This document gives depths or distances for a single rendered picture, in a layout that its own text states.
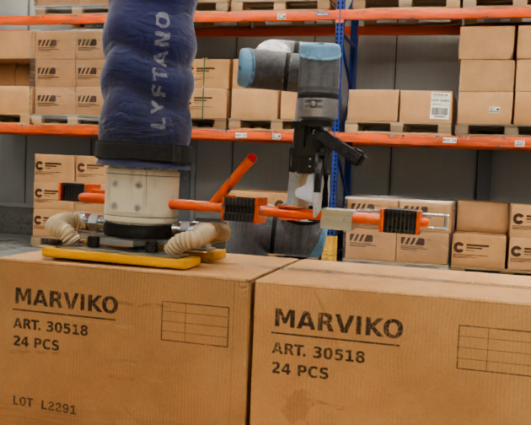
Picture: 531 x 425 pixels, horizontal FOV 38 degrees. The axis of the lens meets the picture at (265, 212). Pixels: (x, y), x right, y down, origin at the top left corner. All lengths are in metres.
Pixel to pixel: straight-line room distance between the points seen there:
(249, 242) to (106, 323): 0.99
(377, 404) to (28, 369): 0.78
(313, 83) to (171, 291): 0.53
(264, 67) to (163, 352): 0.68
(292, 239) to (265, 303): 1.04
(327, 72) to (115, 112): 0.47
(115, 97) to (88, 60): 8.38
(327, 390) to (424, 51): 8.91
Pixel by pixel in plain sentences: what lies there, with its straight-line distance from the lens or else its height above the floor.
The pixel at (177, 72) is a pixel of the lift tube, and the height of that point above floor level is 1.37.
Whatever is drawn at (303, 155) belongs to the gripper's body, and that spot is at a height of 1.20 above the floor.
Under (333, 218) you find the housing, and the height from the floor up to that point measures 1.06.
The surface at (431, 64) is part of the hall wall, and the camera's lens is 10.24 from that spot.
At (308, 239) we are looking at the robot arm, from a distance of 2.56.
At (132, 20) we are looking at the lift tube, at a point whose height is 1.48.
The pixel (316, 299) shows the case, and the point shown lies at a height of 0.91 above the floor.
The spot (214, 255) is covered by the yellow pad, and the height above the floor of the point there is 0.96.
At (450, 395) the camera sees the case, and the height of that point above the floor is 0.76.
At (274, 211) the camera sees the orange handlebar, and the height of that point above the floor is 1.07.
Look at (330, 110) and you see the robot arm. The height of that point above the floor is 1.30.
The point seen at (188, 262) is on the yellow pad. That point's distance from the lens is 1.63.
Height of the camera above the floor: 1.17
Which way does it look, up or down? 3 degrees down
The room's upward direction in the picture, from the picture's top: 2 degrees clockwise
